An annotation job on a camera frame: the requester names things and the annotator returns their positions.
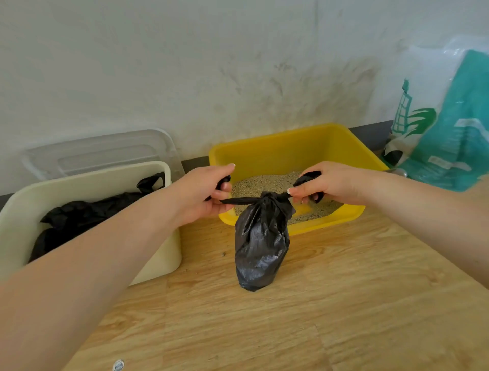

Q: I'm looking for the person's left hand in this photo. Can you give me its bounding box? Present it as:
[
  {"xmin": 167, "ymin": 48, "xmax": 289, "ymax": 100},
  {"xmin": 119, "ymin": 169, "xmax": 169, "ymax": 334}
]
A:
[{"xmin": 168, "ymin": 163, "xmax": 236, "ymax": 228}]

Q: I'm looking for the person's right hand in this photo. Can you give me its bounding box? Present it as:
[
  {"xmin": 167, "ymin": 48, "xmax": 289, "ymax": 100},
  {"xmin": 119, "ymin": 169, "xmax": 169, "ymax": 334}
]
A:
[{"xmin": 286, "ymin": 160, "xmax": 383, "ymax": 207}]

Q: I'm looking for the yellow litter box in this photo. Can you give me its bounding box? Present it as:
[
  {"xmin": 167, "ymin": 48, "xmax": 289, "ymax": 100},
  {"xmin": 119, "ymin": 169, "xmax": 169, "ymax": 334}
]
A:
[{"xmin": 208, "ymin": 123, "xmax": 390, "ymax": 237}]

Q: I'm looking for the beige cat litter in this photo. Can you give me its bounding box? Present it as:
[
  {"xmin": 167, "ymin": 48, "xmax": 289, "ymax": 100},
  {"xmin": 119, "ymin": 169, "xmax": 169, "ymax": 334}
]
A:
[{"xmin": 231, "ymin": 171, "xmax": 344, "ymax": 226}]

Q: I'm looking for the black plastic garbage bag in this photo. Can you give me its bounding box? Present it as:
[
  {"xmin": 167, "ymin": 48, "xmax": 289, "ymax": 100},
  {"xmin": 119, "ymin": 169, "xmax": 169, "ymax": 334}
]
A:
[{"xmin": 204, "ymin": 171, "xmax": 325, "ymax": 293}]

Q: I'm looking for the translucent white bin lid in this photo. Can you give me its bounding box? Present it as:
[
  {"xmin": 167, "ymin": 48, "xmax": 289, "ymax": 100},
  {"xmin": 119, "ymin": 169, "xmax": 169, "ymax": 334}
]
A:
[{"xmin": 22, "ymin": 129, "xmax": 186, "ymax": 182}]

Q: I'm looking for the teal white litter bag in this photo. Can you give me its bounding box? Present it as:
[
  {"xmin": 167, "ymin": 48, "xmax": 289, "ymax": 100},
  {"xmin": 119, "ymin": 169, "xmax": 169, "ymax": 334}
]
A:
[{"xmin": 382, "ymin": 36, "xmax": 489, "ymax": 193}]

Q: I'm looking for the person's right forearm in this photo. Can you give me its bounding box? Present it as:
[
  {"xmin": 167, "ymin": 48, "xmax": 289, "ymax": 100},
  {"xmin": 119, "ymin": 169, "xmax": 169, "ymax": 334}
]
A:
[{"xmin": 366, "ymin": 172, "xmax": 489, "ymax": 289}]

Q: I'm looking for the person's left forearm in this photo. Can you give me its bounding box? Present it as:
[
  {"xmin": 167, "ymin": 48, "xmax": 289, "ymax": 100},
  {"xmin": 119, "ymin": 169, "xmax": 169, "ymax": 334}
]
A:
[{"xmin": 0, "ymin": 183, "xmax": 184, "ymax": 371}]

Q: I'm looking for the cream plastic storage bin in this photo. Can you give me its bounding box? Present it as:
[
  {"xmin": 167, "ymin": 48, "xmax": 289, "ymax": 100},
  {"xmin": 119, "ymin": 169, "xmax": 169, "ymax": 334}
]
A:
[{"xmin": 0, "ymin": 160, "xmax": 182, "ymax": 286}]

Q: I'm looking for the dark grey skirting board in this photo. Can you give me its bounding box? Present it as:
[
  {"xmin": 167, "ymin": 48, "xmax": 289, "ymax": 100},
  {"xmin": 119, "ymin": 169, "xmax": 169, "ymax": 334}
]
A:
[{"xmin": 0, "ymin": 120, "xmax": 394, "ymax": 211}]

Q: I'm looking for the pile of black plastic bags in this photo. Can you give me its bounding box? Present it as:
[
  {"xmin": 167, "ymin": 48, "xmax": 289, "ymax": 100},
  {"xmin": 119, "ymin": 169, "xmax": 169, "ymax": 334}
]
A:
[{"xmin": 29, "ymin": 172, "xmax": 166, "ymax": 263}]

